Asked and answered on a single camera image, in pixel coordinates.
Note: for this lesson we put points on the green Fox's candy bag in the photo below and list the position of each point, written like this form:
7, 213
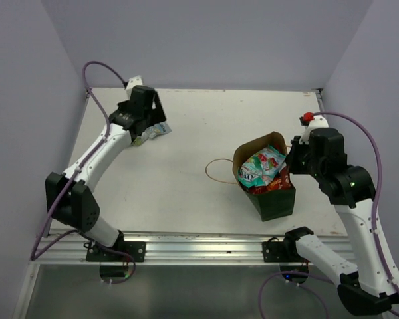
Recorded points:
260, 169

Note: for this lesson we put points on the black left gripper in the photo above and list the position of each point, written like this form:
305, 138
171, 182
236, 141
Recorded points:
158, 113

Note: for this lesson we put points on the green paper bag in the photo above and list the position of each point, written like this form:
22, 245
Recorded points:
273, 204

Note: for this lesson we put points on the red Doritos chip bag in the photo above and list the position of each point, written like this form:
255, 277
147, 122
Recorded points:
281, 182

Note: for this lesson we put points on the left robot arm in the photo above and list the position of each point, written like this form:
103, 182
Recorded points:
70, 195

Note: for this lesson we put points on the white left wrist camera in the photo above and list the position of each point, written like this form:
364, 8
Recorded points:
132, 82

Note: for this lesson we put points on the grey small snack packet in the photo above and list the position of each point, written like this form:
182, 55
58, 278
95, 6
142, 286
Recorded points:
156, 130

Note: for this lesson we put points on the aluminium table edge rail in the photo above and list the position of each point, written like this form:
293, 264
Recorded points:
171, 249

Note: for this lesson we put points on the light green small snack packet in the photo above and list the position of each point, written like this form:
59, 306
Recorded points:
138, 141

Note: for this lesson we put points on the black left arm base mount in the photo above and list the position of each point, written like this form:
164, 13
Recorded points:
117, 264

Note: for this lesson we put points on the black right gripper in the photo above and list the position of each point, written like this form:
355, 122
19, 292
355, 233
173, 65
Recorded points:
291, 157

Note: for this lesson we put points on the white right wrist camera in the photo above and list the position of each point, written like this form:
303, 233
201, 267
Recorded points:
311, 122

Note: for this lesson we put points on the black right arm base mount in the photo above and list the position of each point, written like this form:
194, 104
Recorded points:
275, 251

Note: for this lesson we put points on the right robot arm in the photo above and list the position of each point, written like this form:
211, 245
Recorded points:
369, 285

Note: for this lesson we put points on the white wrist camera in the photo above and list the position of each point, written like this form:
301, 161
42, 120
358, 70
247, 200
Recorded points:
311, 122
132, 82

